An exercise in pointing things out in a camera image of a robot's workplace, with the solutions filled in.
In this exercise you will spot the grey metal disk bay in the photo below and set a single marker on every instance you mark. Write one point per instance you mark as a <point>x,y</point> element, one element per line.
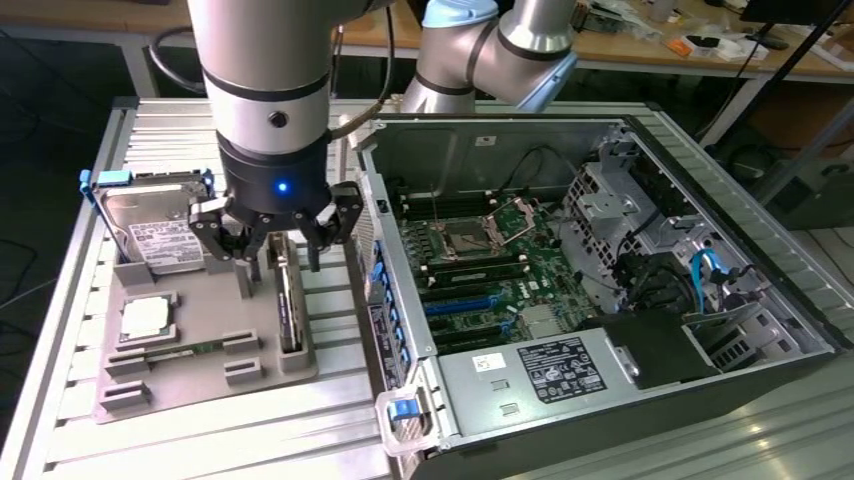
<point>740,345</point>

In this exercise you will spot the black RAM slot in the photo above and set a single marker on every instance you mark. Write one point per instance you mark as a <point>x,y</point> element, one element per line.
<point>447,212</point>

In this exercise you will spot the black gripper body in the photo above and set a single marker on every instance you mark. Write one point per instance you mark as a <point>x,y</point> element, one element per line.
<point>267,175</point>

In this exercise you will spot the metal drive cage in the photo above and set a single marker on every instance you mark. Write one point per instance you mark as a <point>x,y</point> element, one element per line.
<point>600,205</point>

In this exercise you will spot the small black foam piece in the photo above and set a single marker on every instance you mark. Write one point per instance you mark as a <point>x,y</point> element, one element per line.
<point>703,40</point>

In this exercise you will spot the brown box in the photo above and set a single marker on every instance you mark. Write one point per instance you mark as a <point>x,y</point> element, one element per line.
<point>794,120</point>

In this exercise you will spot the green motherboard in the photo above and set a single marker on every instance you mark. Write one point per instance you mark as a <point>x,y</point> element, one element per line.
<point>547,260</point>

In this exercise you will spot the dark grey equipment box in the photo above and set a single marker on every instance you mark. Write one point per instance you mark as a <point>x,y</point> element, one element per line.
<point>814,200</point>

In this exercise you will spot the black monitor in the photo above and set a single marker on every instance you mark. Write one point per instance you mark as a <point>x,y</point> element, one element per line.
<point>800,10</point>

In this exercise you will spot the grey power supply unit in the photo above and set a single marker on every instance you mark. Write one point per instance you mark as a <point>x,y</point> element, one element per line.
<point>480,400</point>

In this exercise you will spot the metal socket cover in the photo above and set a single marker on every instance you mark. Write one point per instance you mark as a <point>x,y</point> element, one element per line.
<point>516,217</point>

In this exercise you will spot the silver CPU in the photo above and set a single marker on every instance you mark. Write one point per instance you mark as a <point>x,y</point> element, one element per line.
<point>143,317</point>

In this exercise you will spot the black slanted stand pole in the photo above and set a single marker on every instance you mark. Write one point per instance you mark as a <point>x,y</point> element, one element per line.
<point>787,65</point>

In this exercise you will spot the grey plastic parts rack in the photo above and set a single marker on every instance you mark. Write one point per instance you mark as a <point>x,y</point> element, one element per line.
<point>200,380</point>

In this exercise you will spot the hard disk in blue caddy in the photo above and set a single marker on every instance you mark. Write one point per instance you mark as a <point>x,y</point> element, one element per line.
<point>160,235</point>

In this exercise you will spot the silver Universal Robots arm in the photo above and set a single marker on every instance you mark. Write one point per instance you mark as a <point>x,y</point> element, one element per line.
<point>267,60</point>

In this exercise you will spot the white plastic part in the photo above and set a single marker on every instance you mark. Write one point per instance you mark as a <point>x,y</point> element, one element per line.
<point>736,50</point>

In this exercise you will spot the small orange box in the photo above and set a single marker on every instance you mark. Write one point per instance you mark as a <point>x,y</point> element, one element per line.
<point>676,47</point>

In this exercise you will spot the green RAM stick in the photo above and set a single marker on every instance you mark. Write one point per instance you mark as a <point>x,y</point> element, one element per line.
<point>187,350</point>

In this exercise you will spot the black plastic fan shroud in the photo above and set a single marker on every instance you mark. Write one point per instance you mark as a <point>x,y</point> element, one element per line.
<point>654,350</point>

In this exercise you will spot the silver chipset heatsink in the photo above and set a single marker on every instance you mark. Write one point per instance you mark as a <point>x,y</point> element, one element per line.
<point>542,322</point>

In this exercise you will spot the black open PC case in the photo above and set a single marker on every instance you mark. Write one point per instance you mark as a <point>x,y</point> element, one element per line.
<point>600,440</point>

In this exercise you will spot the CPU socket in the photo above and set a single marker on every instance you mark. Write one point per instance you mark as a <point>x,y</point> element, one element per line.
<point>470,242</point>

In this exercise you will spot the black expansion slot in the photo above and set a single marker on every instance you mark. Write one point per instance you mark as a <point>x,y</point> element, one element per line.
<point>467,339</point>

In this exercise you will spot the blue case latch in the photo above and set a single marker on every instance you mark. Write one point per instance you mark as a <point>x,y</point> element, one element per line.
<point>402,409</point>

